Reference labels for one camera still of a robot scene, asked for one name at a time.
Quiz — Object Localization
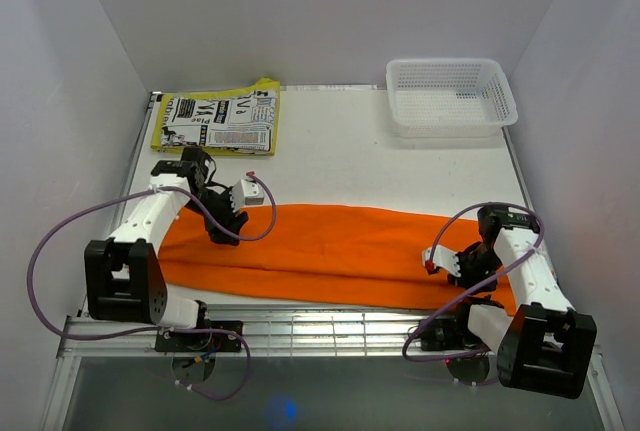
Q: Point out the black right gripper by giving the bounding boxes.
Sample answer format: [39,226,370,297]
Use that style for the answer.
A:
[445,244,503,296]

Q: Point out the orange trousers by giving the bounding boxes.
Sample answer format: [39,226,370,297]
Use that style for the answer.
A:
[157,203,519,317]

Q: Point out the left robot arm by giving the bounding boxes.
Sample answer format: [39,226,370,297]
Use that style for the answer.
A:
[84,147,263,351]

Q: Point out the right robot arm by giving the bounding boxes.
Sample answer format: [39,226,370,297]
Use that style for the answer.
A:
[434,204,597,399]

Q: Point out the newspaper print yellow folded trousers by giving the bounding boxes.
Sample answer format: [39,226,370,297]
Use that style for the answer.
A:
[151,78,281,156]

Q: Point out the white perforated plastic basket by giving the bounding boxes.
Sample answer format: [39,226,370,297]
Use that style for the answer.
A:
[386,58,518,139]

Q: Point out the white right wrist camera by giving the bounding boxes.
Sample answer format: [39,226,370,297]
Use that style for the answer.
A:
[422,245,461,277]

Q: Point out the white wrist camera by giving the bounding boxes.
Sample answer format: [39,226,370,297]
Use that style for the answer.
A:
[230,178,265,212]
[422,245,461,277]

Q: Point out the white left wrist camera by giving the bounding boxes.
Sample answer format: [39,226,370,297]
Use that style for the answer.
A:
[230,178,265,212]

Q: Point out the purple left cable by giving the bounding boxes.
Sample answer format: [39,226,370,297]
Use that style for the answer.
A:
[26,173,279,401]

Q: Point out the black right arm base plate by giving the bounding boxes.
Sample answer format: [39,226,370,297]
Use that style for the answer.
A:
[419,317,481,352]

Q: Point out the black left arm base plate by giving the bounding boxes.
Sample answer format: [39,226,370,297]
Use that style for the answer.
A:
[154,320,244,353]

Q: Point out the aluminium table edge rail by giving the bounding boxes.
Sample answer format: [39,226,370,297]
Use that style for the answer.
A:
[57,303,601,360]

